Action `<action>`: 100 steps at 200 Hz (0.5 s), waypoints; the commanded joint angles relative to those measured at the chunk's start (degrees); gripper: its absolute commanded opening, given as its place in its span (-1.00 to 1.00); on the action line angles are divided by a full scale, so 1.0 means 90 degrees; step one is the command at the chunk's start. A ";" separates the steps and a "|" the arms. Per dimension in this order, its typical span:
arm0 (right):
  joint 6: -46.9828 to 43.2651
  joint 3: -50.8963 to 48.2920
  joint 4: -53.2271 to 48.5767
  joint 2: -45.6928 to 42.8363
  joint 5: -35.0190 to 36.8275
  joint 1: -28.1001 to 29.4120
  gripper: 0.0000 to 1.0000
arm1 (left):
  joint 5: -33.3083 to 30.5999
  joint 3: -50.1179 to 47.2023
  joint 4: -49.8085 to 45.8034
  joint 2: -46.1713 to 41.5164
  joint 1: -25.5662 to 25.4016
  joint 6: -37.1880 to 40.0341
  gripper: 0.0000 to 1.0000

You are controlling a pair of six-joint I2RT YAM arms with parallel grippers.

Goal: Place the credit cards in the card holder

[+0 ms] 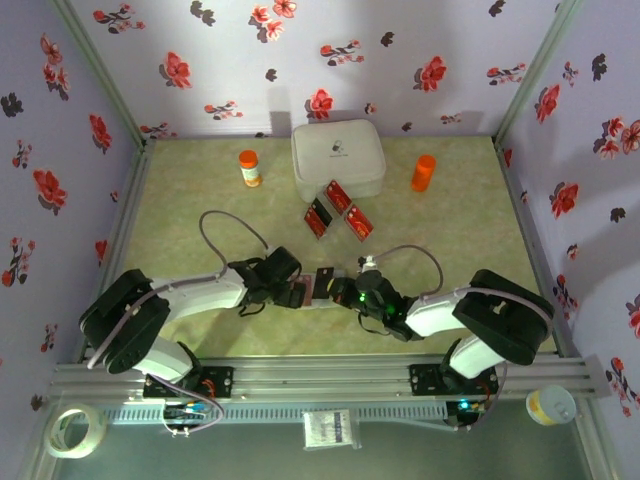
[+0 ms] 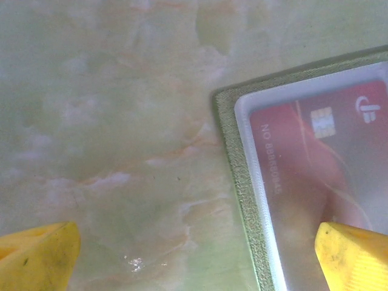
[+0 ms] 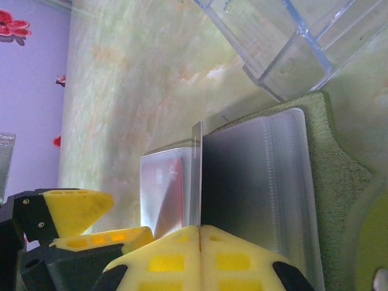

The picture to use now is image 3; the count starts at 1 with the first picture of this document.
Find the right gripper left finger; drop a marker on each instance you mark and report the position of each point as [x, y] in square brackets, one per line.
[166, 263]

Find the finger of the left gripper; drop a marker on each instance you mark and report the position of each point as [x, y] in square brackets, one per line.
[106, 242]
[75, 209]

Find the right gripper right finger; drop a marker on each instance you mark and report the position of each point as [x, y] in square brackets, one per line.
[236, 263]

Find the red VIP card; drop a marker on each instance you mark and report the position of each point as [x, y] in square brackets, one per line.
[168, 188]

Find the green card holder wallet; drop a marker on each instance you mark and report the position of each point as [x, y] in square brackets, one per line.
[333, 182]

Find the group of red-black packets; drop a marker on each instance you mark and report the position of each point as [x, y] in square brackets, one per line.
[288, 45]

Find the aluminium side rail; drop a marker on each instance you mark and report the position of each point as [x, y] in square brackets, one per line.
[6, 163]

